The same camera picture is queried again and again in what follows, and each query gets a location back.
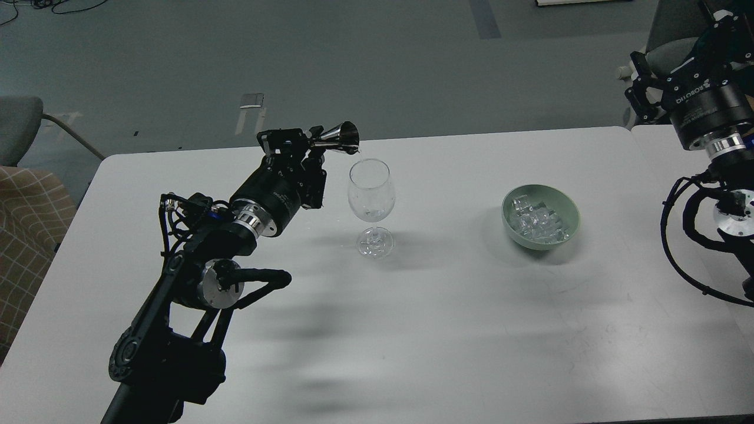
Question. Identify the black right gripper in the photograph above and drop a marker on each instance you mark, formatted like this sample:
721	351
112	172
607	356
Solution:
644	91

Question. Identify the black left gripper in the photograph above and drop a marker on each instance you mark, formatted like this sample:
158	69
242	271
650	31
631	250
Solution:
285	182

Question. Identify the steel double jigger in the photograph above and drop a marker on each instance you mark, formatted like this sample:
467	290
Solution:
344	138

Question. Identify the clear ice cube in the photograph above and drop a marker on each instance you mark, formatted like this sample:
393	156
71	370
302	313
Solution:
537	222

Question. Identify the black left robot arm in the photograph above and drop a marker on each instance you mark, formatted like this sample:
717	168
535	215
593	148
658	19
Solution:
172	352

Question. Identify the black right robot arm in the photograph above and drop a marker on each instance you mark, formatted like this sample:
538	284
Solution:
718	215

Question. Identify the clear wine glass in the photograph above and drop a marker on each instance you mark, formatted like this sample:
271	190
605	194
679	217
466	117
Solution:
371	197

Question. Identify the grey white chair right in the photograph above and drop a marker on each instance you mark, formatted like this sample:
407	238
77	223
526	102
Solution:
676	28

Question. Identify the metal floor plate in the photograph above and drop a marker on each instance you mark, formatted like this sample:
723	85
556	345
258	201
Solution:
251	100

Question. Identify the green bowl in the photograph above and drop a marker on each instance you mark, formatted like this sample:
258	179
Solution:
554	199

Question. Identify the brown checked cushion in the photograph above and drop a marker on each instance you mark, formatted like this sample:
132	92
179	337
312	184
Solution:
36	212

